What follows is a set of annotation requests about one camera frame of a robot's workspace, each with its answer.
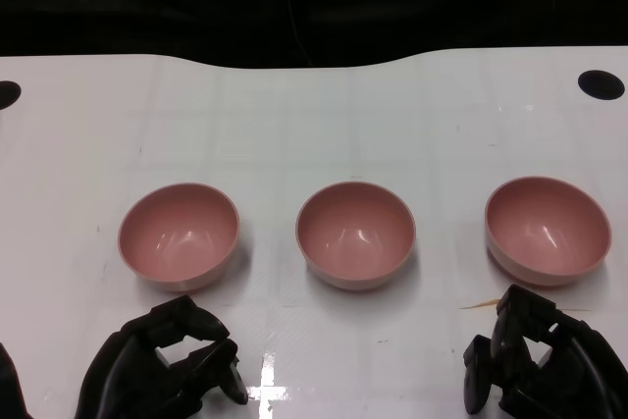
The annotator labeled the black round table grommet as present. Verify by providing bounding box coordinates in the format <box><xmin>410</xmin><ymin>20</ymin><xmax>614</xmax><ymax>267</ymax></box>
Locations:
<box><xmin>577</xmin><ymin>69</ymin><xmax>626</xmax><ymax>101</ymax></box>
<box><xmin>0</xmin><ymin>79</ymin><xmax>23</xmax><ymax>111</ymax></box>

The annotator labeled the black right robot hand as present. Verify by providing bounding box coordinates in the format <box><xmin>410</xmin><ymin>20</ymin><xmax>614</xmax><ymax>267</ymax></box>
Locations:
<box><xmin>462</xmin><ymin>284</ymin><xmax>628</xmax><ymax>419</ymax></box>

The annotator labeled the dark rounded robot part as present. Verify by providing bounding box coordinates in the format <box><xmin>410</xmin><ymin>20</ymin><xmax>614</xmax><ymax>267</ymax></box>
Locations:
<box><xmin>0</xmin><ymin>343</ymin><xmax>26</xmax><ymax>419</ymax></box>

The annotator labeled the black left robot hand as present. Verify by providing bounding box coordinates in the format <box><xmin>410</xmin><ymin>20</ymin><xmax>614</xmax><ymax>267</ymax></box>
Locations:
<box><xmin>72</xmin><ymin>294</ymin><xmax>249</xmax><ymax>419</ymax></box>

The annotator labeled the pink plastic bowl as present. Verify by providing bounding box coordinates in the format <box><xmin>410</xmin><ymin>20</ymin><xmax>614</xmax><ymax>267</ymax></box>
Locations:
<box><xmin>484</xmin><ymin>175</ymin><xmax>613</xmax><ymax>288</ymax></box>
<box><xmin>116</xmin><ymin>182</ymin><xmax>241</xmax><ymax>292</ymax></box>
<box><xmin>294</xmin><ymin>181</ymin><xmax>417</xmax><ymax>291</ymax></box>

